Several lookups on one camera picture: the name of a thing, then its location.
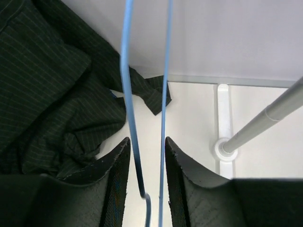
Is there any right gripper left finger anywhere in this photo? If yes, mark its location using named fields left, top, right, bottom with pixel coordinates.
left=0, top=138, right=131, bottom=227

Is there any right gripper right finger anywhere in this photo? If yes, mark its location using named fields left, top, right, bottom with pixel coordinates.
left=165, top=137, right=303, bottom=227

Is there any light blue wire hanger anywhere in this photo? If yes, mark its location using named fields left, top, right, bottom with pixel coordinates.
left=120, top=0, right=173, bottom=227

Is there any black striped shirt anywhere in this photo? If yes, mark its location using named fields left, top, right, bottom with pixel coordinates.
left=0, top=0, right=172, bottom=179

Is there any metal clothes rack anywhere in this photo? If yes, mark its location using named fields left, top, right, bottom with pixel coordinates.
left=213, top=79, right=303, bottom=179

